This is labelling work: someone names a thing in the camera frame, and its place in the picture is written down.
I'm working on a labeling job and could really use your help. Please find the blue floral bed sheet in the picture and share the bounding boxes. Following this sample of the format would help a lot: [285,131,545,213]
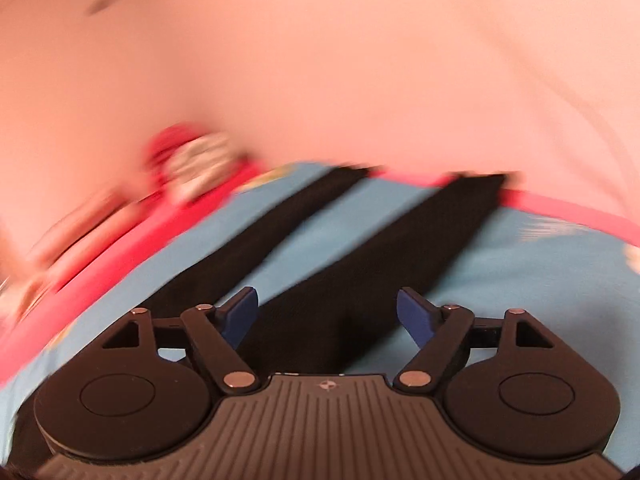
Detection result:
[0,160,640,480]

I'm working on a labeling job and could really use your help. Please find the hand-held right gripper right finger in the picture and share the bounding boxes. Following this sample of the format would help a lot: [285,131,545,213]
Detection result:
[393,287,555,395]

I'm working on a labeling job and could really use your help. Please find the red bed sheet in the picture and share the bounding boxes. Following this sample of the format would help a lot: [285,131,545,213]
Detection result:
[0,157,640,388]

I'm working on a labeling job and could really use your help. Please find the white crumpled cloth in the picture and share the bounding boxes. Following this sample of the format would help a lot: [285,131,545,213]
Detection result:
[167,132,241,201]

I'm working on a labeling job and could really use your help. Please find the pink pillow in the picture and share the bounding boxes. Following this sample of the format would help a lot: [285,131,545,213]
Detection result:
[20,185,156,271]

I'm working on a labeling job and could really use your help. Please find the black pants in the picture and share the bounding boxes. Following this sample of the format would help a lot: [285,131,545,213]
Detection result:
[10,166,523,480]

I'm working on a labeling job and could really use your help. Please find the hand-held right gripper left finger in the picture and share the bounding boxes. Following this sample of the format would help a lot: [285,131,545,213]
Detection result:
[101,287,260,395]

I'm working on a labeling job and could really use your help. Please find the red crumpled cloth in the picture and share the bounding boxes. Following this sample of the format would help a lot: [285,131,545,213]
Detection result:
[142,122,236,211]

